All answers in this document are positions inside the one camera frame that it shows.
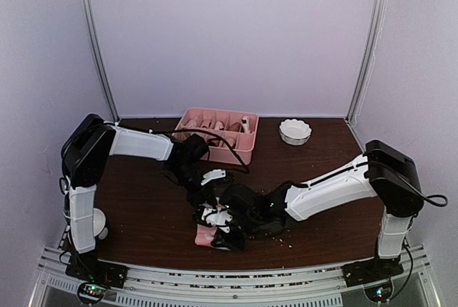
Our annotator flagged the aluminium corner post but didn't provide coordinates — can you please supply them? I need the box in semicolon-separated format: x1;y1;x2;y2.
346;0;386;125
81;0;120;122

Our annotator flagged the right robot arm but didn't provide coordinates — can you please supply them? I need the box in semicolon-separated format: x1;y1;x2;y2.
195;140;449;280

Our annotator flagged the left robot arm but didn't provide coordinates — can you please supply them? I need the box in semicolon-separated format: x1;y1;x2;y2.
59;114;244;281

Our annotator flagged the white scalloped bowl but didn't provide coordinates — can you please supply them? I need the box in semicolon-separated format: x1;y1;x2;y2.
278;119;312;146

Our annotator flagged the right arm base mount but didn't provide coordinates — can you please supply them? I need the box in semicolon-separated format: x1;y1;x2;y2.
341;258;404;287

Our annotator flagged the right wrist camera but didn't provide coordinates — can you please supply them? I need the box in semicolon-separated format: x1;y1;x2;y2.
200;206;233;227

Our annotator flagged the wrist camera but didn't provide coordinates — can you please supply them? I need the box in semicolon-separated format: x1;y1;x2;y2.
200;169;227;186
200;206;233;227

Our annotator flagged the left aluminium corner post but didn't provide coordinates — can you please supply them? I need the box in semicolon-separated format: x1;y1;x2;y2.
81;0;120;122

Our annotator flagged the right aluminium corner post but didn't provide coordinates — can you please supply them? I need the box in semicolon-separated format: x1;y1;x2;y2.
346;0;386;125

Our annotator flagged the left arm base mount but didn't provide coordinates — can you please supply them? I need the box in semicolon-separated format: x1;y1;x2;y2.
65;255;128;288

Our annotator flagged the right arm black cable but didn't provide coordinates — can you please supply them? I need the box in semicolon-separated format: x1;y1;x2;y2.
368;160;448;208

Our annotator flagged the pink divided organizer box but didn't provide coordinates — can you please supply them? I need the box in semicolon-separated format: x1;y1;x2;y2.
175;107;259;165

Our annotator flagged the brown cream striped sock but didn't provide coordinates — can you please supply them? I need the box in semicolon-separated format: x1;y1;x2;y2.
240;116;250;134

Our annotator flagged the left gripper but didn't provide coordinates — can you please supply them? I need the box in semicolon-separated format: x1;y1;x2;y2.
167;162;218;210

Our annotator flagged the aluminium front rail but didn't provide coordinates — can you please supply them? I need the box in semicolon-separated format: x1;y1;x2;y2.
26;246;446;306

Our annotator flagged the pink patterned sock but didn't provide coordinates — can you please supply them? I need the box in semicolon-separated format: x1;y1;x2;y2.
195;224;218;248

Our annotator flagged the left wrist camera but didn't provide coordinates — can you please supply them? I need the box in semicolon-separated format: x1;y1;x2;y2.
200;169;227;186

